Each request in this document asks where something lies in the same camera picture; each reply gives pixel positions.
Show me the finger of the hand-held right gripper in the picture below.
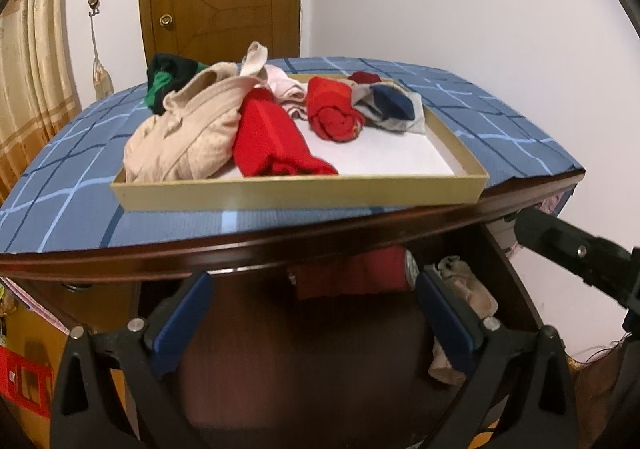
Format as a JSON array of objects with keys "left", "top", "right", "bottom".
[{"left": 514, "top": 209, "right": 634, "bottom": 301}]

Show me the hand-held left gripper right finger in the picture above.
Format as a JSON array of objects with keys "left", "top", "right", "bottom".
[{"left": 415, "top": 269, "right": 581, "bottom": 449}]

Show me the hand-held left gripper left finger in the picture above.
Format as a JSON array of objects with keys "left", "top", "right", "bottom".
[{"left": 49, "top": 270, "right": 216, "bottom": 449}]

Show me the cream underwear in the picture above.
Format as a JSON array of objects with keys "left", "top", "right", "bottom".
[{"left": 427, "top": 255, "right": 499, "bottom": 386}]

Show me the shallow tan cardboard tray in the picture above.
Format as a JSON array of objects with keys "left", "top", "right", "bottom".
[{"left": 110, "top": 74, "right": 489, "bottom": 213}]

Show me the beige underwear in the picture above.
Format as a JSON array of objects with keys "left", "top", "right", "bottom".
[{"left": 124, "top": 41, "right": 271, "bottom": 182}]

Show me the grey and navy underwear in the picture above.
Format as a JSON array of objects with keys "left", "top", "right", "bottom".
[{"left": 352, "top": 81, "right": 427, "bottom": 134}]

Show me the red orange underwear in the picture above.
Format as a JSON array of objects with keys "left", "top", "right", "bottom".
[{"left": 306, "top": 77, "right": 366, "bottom": 144}]

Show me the green and black sock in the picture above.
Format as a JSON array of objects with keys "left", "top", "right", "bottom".
[{"left": 145, "top": 54, "right": 211, "bottom": 114}]

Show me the dark wooden desk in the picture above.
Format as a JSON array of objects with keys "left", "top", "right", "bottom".
[{"left": 0, "top": 169, "right": 586, "bottom": 430}]

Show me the red plastic stool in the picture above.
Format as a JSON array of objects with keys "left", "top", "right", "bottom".
[{"left": 0, "top": 346, "right": 53, "bottom": 419}]

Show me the blue plaid tablecloth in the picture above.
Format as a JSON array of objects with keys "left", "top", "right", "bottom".
[{"left": 0, "top": 57, "right": 586, "bottom": 255}]

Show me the beige curtain tieback tassel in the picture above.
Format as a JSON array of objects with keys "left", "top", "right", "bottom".
[{"left": 90, "top": 16, "right": 115, "bottom": 97}]

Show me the beige patterned curtain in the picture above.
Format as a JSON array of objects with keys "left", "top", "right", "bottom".
[{"left": 0, "top": 0, "right": 83, "bottom": 204}]

